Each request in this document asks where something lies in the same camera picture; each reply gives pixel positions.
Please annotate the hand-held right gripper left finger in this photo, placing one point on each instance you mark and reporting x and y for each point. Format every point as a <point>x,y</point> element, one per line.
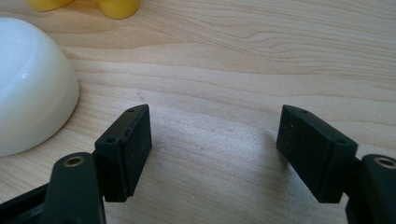
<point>123,155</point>

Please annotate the white ceramic bowl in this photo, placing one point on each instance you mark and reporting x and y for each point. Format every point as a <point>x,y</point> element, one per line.
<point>31,87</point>

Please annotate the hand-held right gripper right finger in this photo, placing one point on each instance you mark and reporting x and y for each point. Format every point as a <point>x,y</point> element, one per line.
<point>314,155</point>

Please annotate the yellow plastic toy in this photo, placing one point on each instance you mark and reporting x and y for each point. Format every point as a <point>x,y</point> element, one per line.
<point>106,6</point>

